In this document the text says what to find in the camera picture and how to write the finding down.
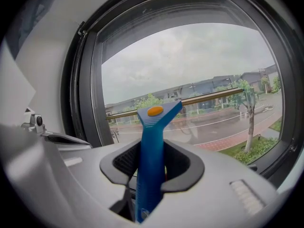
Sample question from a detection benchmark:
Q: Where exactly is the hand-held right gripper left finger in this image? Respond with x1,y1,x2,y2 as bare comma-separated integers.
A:
57,138,143,210

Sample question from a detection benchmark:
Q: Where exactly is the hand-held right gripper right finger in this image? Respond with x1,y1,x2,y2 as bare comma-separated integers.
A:
146,138,278,228

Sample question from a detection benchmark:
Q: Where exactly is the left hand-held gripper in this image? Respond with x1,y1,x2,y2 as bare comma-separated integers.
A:
20,107,93,149

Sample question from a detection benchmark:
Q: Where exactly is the blue squeegee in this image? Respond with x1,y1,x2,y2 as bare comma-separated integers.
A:
105,87,245,224

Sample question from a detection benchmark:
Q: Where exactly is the glass pane of hinged window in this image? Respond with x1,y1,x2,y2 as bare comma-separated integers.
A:
91,0,285,173

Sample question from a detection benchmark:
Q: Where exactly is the black window frame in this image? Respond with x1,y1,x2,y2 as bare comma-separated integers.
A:
60,0,304,192

